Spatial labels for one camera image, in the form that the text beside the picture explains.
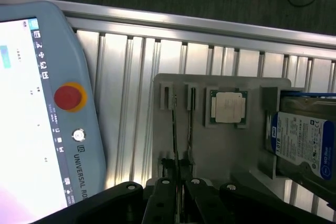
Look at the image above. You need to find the grey parts rack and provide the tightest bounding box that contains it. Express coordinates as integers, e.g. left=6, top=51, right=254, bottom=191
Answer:
left=145, top=73, right=305, bottom=190

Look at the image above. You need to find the silver CPU chip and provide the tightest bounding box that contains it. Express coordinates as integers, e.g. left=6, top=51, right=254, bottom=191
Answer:
left=209, top=90, right=248, bottom=125

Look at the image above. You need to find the hard disk in blue caddy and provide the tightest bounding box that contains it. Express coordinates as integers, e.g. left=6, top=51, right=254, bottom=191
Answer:
left=265, top=90, right=336, bottom=206

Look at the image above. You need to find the grey blue teach pendant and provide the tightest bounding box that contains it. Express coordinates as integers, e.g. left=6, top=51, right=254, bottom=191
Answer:
left=0, top=0, right=107, bottom=216

